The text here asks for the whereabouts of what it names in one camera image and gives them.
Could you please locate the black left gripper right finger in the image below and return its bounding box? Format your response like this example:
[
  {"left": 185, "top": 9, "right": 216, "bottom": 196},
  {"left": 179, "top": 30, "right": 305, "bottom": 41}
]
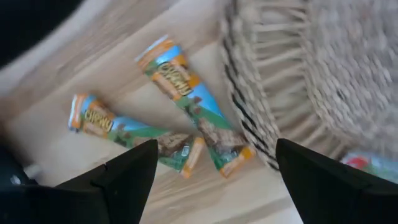
[{"left": 275, "top": 138, "right": 398, "bottom": 224}]

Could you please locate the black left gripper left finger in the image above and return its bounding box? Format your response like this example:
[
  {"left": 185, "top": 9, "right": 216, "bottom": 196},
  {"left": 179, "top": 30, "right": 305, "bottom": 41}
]
[{"left": 0, "top": 139, "right": 159, "bottom": 224}]

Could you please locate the round woven straw placemat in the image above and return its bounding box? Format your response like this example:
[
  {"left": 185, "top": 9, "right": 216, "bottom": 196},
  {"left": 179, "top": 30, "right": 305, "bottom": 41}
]
[{"left": 217, "top": 0, "right": 398, "bottom": 170}]

